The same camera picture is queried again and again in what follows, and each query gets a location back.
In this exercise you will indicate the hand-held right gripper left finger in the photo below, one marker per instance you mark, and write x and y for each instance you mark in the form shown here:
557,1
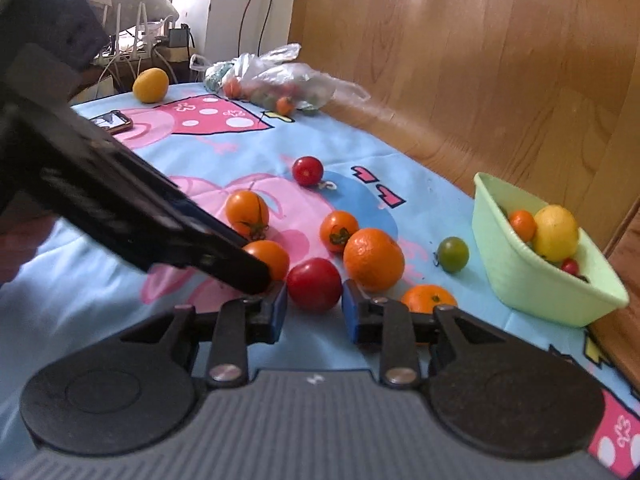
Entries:
279,315

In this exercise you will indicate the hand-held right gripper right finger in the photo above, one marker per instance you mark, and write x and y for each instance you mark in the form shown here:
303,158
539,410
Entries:
350,317

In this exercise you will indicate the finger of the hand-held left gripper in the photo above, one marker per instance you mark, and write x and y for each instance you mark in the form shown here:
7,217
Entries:
235,270
205,222

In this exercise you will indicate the large red tomato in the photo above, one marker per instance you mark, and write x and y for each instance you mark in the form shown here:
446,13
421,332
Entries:
314,284

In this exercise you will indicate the mandarin orange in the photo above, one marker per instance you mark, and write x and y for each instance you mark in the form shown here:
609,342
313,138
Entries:
373,259
427,297

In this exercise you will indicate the light green plastic basket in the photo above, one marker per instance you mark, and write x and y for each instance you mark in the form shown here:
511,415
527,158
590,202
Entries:
540,287

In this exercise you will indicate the person's left forearm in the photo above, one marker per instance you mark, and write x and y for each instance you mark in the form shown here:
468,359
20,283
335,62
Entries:
25,250

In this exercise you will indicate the smartphone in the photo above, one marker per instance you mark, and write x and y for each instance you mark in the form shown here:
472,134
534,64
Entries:
111,121

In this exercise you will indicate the yellow-orange citrus fruit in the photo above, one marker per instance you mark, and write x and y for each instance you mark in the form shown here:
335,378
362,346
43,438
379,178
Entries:
150,85

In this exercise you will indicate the small red tomato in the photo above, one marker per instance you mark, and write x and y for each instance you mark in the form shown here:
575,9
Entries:
307,170

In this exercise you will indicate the green tomato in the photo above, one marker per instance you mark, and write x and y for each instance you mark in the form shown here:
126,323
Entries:
453,254

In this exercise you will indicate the small orange tomato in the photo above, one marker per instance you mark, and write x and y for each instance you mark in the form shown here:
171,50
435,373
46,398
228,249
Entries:
285,105
522,225

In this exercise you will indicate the white router with antennas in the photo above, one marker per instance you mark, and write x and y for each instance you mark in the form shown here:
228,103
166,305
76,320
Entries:
135,35

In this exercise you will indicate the printed cartoon pig blanket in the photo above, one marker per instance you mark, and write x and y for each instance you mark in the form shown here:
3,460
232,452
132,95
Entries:
400,180

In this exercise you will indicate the clear plastic bag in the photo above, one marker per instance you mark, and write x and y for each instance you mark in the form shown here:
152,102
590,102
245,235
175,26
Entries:
270,77

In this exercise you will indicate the black power adapter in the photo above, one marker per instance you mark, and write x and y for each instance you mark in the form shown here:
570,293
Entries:
178,36

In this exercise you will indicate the yellow lemon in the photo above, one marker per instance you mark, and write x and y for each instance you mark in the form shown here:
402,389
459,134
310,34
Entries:
556,232

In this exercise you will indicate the tiny red tomato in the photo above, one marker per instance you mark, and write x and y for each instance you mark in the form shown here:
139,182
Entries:
570,266

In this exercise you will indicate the wood-pattern vinyl sheet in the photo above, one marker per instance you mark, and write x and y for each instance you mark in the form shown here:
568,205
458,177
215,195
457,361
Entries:
450,50

